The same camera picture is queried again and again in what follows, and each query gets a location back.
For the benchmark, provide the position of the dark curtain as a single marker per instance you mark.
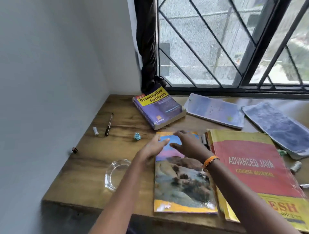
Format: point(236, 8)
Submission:
point(147, 43)

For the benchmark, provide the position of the orange wristband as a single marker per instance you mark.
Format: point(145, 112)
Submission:
point(210, 161)

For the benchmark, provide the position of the black pen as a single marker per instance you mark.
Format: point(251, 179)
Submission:
point(109, 125)

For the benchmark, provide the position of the white marker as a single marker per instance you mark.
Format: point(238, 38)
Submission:
point(304, 186)

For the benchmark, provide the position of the grey thread spool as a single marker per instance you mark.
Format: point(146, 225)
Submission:
point(295, 167)

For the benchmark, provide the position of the thick purple and yellow book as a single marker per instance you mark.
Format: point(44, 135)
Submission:
point(158, 108)

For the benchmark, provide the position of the person's left forearm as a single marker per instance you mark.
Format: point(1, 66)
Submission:
point(120, 195)

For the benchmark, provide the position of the person's left thumb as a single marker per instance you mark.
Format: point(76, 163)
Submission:
point(164, 143)

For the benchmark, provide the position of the blue grey booklet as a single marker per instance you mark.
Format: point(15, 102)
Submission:
point(280, 127)

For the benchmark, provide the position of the white and blue booklet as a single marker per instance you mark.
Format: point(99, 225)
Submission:
point(213, 109)

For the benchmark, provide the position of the small white cylinder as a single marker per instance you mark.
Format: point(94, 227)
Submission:
point(95, 131)

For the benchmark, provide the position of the person's left hand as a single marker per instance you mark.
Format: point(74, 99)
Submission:
point(148, 152)

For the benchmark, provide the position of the black metal window grille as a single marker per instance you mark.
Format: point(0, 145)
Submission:
point(265, 41)

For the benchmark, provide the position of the crumpled blue paper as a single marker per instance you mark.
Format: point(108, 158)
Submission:
point(137, 136)

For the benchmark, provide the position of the small green spool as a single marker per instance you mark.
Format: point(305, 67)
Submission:
point(282, 152)

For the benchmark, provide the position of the person's right hand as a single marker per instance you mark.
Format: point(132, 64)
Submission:
point(192, 148)

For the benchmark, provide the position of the person's right forearm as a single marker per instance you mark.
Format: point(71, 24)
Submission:
point(243, 200)

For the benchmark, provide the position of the small black clip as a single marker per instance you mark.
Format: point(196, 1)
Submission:
point(74, 150)

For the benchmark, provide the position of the red and yellow book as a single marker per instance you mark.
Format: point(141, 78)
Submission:
point(256, 168)

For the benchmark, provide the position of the black window frame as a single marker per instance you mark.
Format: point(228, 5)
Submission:
point(236, 91)

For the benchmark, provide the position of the person's right thumb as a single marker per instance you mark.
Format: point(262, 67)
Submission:
point(175, 145)

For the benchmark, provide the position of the clear glass ashtray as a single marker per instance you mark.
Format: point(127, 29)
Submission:
point(115, 174)

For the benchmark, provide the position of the landscape cover book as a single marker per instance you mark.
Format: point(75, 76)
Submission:
point(179, 183)

